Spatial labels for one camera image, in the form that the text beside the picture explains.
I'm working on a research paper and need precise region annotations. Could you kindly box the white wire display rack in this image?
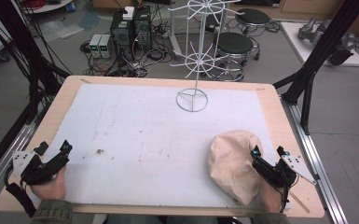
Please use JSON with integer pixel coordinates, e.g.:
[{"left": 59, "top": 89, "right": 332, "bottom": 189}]
[{"left": 167, "top": 0, "right": 245, "bottom": 113}]

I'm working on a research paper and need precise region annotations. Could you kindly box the wooden table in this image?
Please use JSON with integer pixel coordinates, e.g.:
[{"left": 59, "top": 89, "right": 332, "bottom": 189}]
[{"left": 0, "top": 75, "right": 325, "bottom": 218}]

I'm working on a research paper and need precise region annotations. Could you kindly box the tangle of floor cables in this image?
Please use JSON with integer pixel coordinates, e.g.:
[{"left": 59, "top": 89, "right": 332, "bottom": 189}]
[{"left": 79, "top": 39, "right": 175, "bottom": 78}]

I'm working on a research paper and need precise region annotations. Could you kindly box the aluminium rail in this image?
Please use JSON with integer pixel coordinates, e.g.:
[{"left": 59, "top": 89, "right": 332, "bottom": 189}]
[
  {"left": 0, "top": 119, "right": 39, "bottom": 204},
  {"left": 280, "top": 95, "right": 350, "bottom": 224}
]

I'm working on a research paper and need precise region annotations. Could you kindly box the person's left hand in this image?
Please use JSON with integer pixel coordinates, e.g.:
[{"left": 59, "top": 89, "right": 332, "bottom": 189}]
[{"left": 30, "top": 165, "right": 68, "bottom": 202}]

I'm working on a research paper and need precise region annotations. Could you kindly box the white box on tower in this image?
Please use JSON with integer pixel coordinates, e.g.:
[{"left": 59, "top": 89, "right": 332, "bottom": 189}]
[{"left": 122, "top": 6, "right": 136, "bottom": 21}]

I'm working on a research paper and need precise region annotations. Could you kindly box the black metal frame stand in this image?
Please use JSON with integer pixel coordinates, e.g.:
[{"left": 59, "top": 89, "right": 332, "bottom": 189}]
[
  {"left": 272, "top": 0, "right": 359, "bottom": 136},
  {"left": 0, "top": 0, "right": 73, "bottom": 125}
]

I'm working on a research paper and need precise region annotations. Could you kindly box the grey metal stand leg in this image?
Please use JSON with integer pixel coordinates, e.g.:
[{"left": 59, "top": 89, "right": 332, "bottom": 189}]
[{"left": 167, "top": 8, "right": 185, "bottom": 61}]

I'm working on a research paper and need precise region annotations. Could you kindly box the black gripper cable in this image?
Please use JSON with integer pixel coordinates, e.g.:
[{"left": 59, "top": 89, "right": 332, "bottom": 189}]
[{"left": 279, "top": 182, "right": 291, "bottom": 215}]

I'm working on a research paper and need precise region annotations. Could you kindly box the white foam mat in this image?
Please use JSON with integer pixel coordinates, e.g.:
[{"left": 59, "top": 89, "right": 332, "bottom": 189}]
[{"left": 32, "top": 82, "right": 291, "bottom": 209}]

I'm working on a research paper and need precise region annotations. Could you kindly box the black round stool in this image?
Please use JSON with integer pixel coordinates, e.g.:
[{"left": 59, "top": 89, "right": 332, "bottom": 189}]
[
  {"left": 234, "top": 7, "right": 271, "bottom": 35},
  {"left": 213, "top": 32, "right": 261, "bottom": 83}
]

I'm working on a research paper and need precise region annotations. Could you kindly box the white floor board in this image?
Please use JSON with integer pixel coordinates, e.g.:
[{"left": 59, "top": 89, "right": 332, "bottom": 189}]
[{"left": 280, "top": 21, "right": 359, "bottom": 68}]

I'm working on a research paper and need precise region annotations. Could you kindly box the white round table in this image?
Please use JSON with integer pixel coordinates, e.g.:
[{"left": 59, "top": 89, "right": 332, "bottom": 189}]
[{"left": 21, "top": 0, "right": 75, "bottom": 15}]

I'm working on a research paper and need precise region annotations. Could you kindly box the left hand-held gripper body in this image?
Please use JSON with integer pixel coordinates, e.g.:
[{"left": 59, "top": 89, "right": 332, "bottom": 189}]
[{"left": 11, "top": 150, "right": 64, "bottom": 186}]

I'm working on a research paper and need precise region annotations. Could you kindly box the person's right hand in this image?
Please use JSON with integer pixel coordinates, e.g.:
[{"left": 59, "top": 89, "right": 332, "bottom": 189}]
[{"left": 259, "top": 179, "right": 283, "bottom": 215}]

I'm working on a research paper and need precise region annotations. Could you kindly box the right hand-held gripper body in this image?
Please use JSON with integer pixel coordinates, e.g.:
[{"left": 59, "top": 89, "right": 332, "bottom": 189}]
[{"left": 268, "top": 154, "right": 318, "bottom": 189}]

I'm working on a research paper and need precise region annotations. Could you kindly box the grey power supply unit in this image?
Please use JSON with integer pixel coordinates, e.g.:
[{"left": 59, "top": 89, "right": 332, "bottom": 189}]
[
  {"left": 88, "top": 34, "right": 103, "bottom": 59},
  {"left": 99, "top": 34, "right": 115, "bottom": 60}
]

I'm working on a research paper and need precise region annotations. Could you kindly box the black computer tower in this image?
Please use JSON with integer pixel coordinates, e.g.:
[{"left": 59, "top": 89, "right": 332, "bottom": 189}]
[
  {"left": 109, "top": 10, "right": 135, "bottom": 62},
  {"left": 132, "top": 6, "right": 154, "bottom": 52}
]

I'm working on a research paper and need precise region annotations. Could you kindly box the beige cloth hat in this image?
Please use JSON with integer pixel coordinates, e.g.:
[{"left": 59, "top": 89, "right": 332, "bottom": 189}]
[{"left": 207, "top": 129, "right": 266, "bottom": 206}]

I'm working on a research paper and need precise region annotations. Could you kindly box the black gripper wrist strap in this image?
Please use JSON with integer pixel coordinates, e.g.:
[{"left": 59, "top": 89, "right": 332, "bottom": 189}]
[{"left": 4, "top": 164, "right": 38, "bottom": 218}]

